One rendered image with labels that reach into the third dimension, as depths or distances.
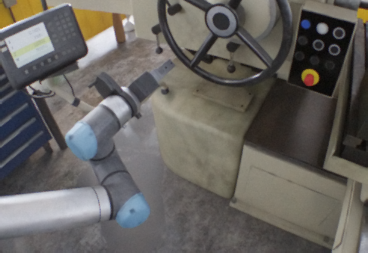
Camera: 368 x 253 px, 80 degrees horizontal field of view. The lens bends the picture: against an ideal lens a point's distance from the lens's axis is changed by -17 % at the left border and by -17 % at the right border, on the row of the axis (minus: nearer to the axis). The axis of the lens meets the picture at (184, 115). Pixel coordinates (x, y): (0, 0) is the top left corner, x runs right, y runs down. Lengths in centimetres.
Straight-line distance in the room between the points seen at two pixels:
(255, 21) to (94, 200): 60
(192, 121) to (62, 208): 101
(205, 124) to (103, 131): 87
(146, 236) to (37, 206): 126
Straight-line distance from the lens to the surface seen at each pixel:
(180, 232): 167
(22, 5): 311
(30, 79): 104
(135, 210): 52
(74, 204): 50
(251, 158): 135
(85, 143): 53
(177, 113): 143
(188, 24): 101
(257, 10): 73
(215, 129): 133
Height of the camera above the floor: 155
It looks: 43 degrees down
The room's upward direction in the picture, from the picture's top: 4 degrees counter-clockwise
